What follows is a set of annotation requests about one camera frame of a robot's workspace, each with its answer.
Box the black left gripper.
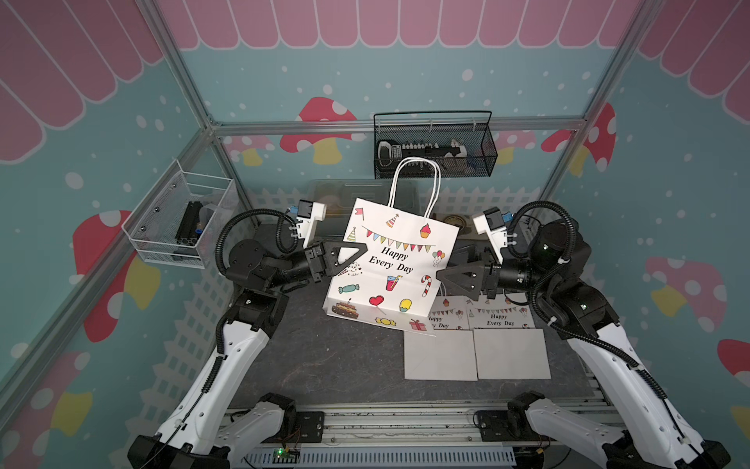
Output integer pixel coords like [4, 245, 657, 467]
[266, 238, 367, 289]

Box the white paper gift bag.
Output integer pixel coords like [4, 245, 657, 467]
[469, 293, 551, 380]

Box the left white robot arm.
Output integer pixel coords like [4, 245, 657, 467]
[127, 200, 366, 468]

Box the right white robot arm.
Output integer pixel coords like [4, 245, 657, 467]
[437, 201, 730, 468]

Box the brown packing tape roll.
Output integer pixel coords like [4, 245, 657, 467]
[443, 214, 467, 230]

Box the clear plastic storage box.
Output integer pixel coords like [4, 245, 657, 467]
[307, 179, 391, 240]

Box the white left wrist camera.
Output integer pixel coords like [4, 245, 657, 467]
[290, 199, 326, 248]

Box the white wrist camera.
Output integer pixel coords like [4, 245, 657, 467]
[473, 207, 515, 264]
[290, 199, 326, 248]

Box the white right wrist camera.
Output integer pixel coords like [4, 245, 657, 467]
[473, 207, 515, 264]

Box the black wire mesh wall basket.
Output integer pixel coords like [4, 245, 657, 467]
[372, 111, 498, 179]

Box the white wire wall basket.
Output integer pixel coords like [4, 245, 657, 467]
[122, 160, 239, 269]

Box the metal base rail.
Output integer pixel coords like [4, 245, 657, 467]
[235, 400, 595, 468]

